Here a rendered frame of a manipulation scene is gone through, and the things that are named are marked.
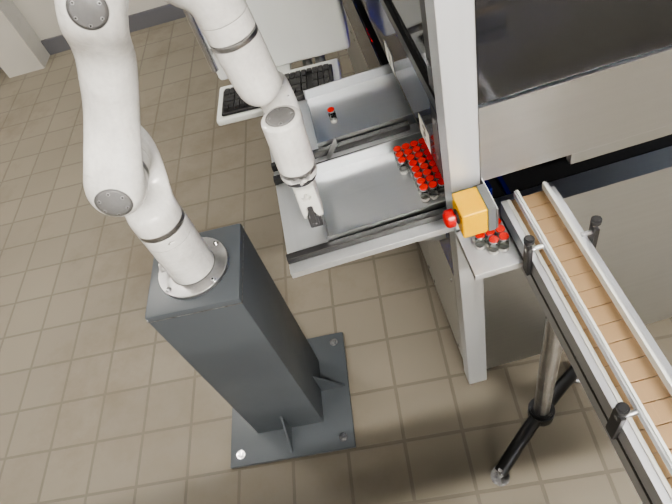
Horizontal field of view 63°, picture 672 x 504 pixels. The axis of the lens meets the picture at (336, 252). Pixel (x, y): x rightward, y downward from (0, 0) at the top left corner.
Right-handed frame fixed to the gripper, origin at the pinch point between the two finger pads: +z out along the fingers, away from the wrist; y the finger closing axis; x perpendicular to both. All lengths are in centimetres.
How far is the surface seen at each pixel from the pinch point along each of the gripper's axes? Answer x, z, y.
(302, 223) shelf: 3.8, 4.3, 3.7
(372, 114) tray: -22.6, 3.3, 37.0
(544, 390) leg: -48, 57, -34
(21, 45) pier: 191, 78, 322
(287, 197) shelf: 6.4, 4.4, 14.5
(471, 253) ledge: -32.3, 3.1, -20.1
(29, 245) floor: 163, 98, 130
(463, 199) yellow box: -31.7, -12.0, -17.1
